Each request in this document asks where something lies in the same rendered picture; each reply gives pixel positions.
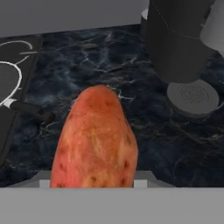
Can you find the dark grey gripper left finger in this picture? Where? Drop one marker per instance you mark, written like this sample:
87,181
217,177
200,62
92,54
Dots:
40,180

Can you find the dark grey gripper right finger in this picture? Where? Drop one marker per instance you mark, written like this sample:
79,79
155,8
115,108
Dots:
145,179

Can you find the orange-red sweet potato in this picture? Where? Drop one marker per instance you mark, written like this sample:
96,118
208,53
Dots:
94,140

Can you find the black hob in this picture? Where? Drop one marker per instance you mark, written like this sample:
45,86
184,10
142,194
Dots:
11,87

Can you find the dark grey coffee machine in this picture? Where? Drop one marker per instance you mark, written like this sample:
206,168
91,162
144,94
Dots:
180,52

